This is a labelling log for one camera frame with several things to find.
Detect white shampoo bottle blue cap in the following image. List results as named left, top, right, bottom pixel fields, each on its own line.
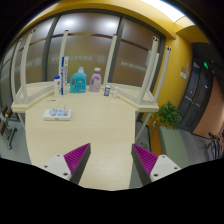
left=53, top=75, right=62, bottom=98

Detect blue detergent bottle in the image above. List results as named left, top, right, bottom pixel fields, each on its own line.
left=69, top=66, right=88, bottom=94

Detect dark double door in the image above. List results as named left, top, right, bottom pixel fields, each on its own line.
left=178, top=59, right=214, bottom=133

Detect white wall switch plate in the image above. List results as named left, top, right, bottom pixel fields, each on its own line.
left=179, top=66, right=188, bottom=80

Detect purple detergent bottle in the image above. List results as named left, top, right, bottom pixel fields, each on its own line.
left=88, top=67, right=103, bottom=93

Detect green potted plant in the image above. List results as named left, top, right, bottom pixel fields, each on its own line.
left=151, top=100, right=183, bottom=131

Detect tall blue white tube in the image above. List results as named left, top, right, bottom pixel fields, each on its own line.
left=59, top=55, right=70, bottom=96

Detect white power strip blue sockets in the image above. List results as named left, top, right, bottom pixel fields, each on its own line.
left=42, top=107, right=72, bottom=122

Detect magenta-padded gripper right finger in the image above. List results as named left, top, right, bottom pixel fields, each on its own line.
left=131, top=143, right=182, bottom=186

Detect green upholstered bench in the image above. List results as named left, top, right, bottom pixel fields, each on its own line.
left=158, top=125, right=191, bottom=168

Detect upturned white-legged table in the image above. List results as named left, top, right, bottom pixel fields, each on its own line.
left=102, top=33, right=173, bottom=134
left=9, top=28, right=70, bottom=114

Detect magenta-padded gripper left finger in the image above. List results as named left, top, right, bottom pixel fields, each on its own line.
left=42, top=143, right=92, bottom=185

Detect small blue white bottle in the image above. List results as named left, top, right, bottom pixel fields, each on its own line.
left=103, top=84, right=111, bottom=97

